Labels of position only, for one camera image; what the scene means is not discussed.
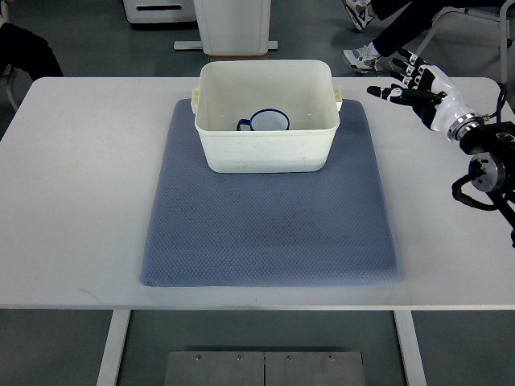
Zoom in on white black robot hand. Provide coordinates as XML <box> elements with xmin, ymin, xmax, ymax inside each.
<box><xmin>367</xmin><ymin>48</ymin><xmax>484</xmax><ymax>140</ymax></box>

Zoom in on blue enamel mug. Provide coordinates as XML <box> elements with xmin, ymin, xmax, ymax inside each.
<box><xmin>237</xmin><ymin>109</ymin><xmax>290</xmax><ymax>131</ymax></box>

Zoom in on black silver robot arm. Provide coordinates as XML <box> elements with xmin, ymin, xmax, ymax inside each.
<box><xmin>447</xmin><ymin>84</ymin><xmax>514</xmax><ymax>226</ymax></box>

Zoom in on white plastic box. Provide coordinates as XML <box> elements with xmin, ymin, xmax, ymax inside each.
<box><xmin>192</xmin><ymin>60</ymin><xmax>342</xmax><ymax>173</ymax></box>

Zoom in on white sneaker near table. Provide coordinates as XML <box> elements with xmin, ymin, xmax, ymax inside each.
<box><xmin>341</xmin><ymin>45</ymin><xmax>381</xmax><ymax>74</ymax></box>

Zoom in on person leg black trousers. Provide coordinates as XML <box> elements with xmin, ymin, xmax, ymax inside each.
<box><xmin>365</xmin><ymin>0</ymin><xmax>504</xmax><ymax>57</ymax></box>

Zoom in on white sneaker raised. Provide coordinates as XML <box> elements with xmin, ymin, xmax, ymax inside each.
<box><xmin>342</xmin><ymin>0</ymin><xmax>376</xmax><ymax>31</ymax></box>

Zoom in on blue textured mat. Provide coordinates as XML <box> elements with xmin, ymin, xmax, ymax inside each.
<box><xmin>140</xmin><ymin>100</ymin><xmax>402</xmax><ymax>287</ymax></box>

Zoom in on right white table leg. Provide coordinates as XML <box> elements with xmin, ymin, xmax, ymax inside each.
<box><xmin>393</xmin><ymin>310</ymin><xmax>427</xmax><ymax>386</ymax></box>

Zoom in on white table leg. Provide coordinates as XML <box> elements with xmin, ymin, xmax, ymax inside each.
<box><xmin>97</xmin><ymin>310</ymin><xmax>131</xmax><ymax>386</ymax></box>
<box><xmin>393</xmin><ymin>310</ymin><xmax>427</xmax><ymax>386</ymax></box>

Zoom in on white appliance with slot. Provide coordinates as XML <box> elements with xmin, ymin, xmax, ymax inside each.
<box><xmin>122</xmin><ymin>0</ymin><xmax>196</xmax><ymax>24</ymax></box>

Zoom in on person in black clothing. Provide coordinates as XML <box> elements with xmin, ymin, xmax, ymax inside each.
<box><xmin>1</xmin><ymin>23</ymin><xmax>64</xmax><ymax>81</ymax></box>

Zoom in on left white table leg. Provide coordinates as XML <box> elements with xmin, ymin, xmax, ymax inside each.
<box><xmin>97</xmin><ymin>310</ymin><xmax>131</xmax><ymax>386</ymax></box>

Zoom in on white frame chair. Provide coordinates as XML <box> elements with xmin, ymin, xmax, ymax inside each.
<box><xmin>415</xmin><ymin>1</ymin><xmax>514</xmax><ymax>84</ymax></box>

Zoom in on white pedestal cabinet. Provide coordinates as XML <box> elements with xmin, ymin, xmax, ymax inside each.
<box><xmin>173</xmin><ymin>0</ymin><xmax>278</xmax><ymax>56</ymax></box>

